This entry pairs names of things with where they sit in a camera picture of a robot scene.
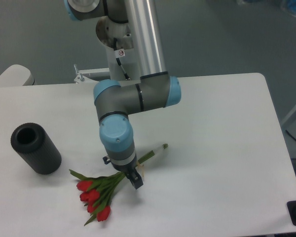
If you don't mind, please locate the black ribbed cylindrical vase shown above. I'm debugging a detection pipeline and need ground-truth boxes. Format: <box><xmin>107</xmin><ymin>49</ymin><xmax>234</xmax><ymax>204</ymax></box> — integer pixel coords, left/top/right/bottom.
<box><xmin>10</xmin><ymin>122</ymin><xmax>62</xmax><ymax>175</ymax></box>

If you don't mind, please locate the black cable on floor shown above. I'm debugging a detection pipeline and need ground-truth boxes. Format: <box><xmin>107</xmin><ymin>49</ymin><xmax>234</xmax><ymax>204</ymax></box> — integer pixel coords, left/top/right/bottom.
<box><xmin>285</xmin><ymin>129</ymin><xmax>296</xmax><ymax>147</ymax></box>

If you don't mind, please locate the red tulip bouquet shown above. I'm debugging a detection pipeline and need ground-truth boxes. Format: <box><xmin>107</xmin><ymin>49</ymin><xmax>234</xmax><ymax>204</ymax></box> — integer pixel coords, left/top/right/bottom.
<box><xmin>69</xmin><ymin>143</ymin><xmax>169</xmax><ymax>227</ymax></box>

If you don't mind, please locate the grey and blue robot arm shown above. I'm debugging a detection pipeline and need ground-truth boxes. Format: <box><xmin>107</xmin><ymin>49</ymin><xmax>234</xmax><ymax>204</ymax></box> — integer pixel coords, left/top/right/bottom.
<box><xmin>64</xmin><ymin>0</ymin><xmax>181</xmax><ymax>188</ymax></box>

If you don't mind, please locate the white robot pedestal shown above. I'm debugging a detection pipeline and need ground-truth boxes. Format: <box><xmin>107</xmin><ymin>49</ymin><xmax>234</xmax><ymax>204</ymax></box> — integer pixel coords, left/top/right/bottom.
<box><xmin>73</xmin><ymin>17</ymin><xmax>148</xmax><ymax>84</ymax></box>

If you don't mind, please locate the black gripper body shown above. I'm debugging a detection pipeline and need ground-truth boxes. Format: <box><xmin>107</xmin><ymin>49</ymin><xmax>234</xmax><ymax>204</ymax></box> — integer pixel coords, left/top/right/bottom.
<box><xmin>103</xmin><ymin>152</ymin><xmax>138</xmax><ymax>178</ymax></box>

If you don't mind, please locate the white chair armrest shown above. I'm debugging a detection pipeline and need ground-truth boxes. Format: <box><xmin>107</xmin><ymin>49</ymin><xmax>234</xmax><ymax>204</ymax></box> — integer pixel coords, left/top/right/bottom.
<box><xmin>0</xmin><ymin>64</ymin><xmax>36</xmax><ymax>88</ymax></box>

